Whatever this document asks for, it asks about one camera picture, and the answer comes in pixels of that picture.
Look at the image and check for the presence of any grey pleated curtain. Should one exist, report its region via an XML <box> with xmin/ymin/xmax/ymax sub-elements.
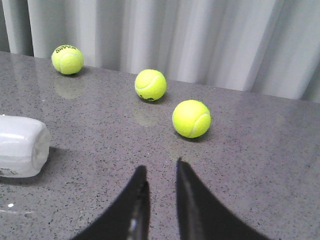
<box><xmin>0</xmin><ymin>0</ymin><xmax>320</xmax><ymax>102</ymax></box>

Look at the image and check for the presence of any clear Wilson tennis ball can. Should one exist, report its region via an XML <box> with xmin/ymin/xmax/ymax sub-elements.
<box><xmin>0</xmin><ymin>115</ymin><xmax>51</xmax><ymax>178</ymax></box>

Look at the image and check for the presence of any Wilson yellow tennis ball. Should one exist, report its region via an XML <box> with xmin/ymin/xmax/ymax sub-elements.
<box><xmin>134</xmin><ymin>69</ymin><xmax>167</xmax><ymax>102</ymax></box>

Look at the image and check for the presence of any centre yellow tennis ball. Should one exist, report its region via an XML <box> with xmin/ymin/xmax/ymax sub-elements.
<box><xmin>51</xmin><ymin>44</ymin><xmax>84</xmax><ymax>75</ymax></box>

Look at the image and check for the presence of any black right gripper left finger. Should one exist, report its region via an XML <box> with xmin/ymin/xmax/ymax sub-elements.
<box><xmin>73</xmin><ymin>165</ymin><xmax>151</xmax><ymax>240</ymax></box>

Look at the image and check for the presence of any far-right yellow tennis ball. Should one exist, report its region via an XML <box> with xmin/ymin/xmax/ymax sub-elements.
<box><xmin>172</xmin><ymin>99</ymin><xmax>212</xmax><ymax>139</ymax></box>

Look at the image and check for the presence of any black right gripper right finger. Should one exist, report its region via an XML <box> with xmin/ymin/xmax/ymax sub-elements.
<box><xmin>176</xmin><ymin>157</ymin><xmax>267</xmax><ymax>240</ymax></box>

